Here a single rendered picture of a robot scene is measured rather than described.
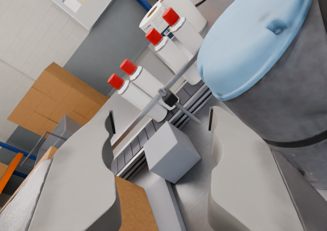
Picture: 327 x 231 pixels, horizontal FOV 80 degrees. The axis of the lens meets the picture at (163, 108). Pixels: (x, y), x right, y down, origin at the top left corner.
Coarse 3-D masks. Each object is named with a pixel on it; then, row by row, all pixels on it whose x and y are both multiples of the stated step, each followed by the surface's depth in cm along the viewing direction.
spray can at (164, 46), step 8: (152, 32) 50; (152, 40) 51; (160, 40) 52; (168, 40) 52; (160, 48) 52; (168, 48) 52; (176, 48) 53; (168, 56) 53; (176, 56) 54; (184, 56) 55; (176, 64) 55; (192, 64) 57; (184, 72) 57; (192, 72) 57; (192, 80) 58; (200, 80) 59
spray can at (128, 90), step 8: (112, 80) 53; (120, 80) 54; (128, 80) 56; (120, 88) 55; (128, 88) 55; (136, 88) 56; (128, 96) 56; (136, 96) 56; (144, 96) 58; (136, 104) 57; (144, 104) 58; (152, 112) 60; (160, 112) 61; (160, 120) 62
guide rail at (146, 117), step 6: (180, 78) 63; (174, 84) 63; (180, 84) 64; (174, 90) 64; (144, 120) 67; (138, 126) 67; (132, 132) 68; (126, 138) 68; (120, 144) 69; (114, 150) 69
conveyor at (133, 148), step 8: (184, 88) 64; (192, 88) 60; (184, 96) 61; (184, 104) 59; (168, 112) 63; (176, 112) 60; (152, 120) 68; (168, 120) 60; (144, 128) 69; (152, 128) 64; (136, 136) 70; (144, 136) 66; (128, 144) 70; (136, 144) 66; (128, 152) 67; (136, 152) 63; (120, 160) 68; (128, 160) 64; (112, 168) 69; (120, 168) 65
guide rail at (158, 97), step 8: (192, 56) 53; (184, 64) 54; (176, 80) 55; (168, 88) 56; (160, 96) 56; (152, 104) 57; (144, 112) 57; (136, 120) 58; (128, 128) 58; (120, 136) 59; (112, 144) 60
